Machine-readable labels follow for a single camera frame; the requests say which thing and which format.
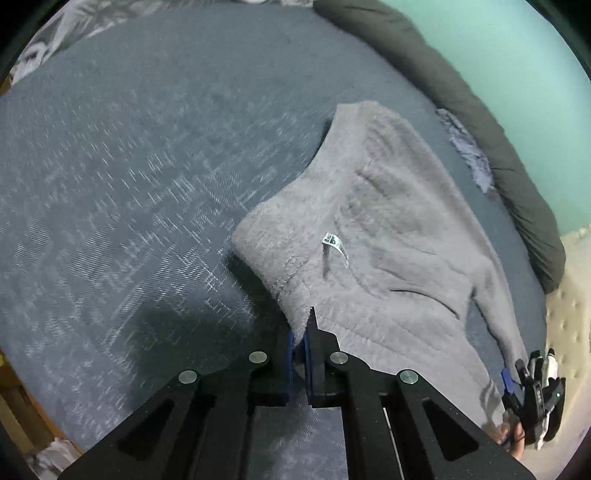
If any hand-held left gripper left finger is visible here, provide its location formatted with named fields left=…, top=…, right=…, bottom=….
left=58, top=330, right=296, bottom=480

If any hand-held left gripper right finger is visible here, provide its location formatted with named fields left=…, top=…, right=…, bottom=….
left=302, top=307, right=536, bottom=480

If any grey quilted sweater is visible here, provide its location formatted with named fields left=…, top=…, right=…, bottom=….
left=230, top=100, right=529, bottom=444

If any person's right hand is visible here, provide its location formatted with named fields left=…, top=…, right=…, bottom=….
left=499, top=413, right=527, bottom=459

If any cream tufted headboard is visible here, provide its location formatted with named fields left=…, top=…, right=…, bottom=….
left=545, top=231, right=591, bottom=416

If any blue crumpled garment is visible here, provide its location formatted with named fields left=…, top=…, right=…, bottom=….
left=436, top=108, right=497, bottom=195

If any white crumpled cloth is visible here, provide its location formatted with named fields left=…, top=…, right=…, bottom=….
left=28, top=439, right=85, bottom=477

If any dark grey long pillow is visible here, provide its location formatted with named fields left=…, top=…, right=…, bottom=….
left=314, top=0, right=568, bottom=294

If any light grey pillow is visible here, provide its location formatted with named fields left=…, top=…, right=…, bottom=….
left=9, top=0, right=315, bottom=88

